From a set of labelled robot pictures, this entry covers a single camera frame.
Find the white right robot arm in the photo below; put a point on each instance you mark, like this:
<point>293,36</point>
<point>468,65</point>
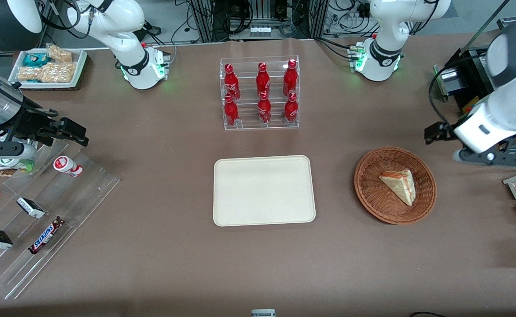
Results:
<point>126,48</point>

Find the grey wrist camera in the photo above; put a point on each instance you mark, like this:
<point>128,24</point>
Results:
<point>482,157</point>
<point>7,150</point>

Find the cream plastic tray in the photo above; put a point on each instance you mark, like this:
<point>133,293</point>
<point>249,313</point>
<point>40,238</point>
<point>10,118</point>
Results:
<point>262,193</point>

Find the Snickers chocolate bar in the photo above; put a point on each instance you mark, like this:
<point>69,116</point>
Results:
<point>46,235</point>

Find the red cola bottle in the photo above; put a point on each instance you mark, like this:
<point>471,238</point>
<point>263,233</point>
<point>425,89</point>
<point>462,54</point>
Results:
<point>231,86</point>
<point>290,79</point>
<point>290,110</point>
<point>231,112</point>
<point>264,110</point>
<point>263,81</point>

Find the dark diagonal metal rod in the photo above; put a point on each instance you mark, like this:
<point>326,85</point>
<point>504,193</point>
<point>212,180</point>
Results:
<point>482,30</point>

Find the white power strip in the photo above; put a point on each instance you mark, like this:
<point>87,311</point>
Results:
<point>260,31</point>

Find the aluminium equipment rack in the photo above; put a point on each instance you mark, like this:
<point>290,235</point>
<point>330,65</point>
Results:
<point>205,22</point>

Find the clear acrylic bottle rack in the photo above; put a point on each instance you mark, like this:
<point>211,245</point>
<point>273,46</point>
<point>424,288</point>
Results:
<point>247,66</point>

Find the clear acrylic stepped display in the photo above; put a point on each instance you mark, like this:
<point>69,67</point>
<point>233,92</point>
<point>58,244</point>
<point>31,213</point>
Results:
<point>86,193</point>

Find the small puffed snack bag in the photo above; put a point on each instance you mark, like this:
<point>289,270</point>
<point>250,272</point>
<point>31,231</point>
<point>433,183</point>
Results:
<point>60,53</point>

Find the white rectangular snack tray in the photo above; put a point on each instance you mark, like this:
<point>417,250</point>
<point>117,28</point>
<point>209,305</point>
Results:
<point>80,61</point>

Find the triangle sandwich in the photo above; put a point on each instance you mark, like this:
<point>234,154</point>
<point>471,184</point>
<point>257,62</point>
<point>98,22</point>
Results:
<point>401,185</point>

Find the green capped drink bottle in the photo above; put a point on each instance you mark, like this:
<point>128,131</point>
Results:
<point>25,166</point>

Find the white red yogurt bottle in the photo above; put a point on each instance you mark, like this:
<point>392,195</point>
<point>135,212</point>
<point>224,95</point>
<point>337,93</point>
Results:
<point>66,165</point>

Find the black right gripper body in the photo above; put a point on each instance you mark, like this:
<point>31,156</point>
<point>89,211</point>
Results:
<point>32,123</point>

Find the black food warmer machine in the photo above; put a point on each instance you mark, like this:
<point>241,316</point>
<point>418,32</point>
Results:
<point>469,88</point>

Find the dark board under tray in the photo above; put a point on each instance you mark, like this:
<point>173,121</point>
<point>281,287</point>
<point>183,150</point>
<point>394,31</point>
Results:
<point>87,77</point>

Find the white grey device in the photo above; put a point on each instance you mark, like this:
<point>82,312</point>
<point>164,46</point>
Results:
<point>263,313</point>

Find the brown wicker basket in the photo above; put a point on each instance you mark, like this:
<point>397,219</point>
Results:
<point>372,193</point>

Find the teal snack packet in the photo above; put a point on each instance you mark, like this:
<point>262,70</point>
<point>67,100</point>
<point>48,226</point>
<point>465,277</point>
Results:
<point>35,59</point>

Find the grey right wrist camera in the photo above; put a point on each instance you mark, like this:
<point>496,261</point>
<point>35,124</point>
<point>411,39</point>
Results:
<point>7,150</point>

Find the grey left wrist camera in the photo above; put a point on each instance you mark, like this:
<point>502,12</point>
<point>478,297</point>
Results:
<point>482,157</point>

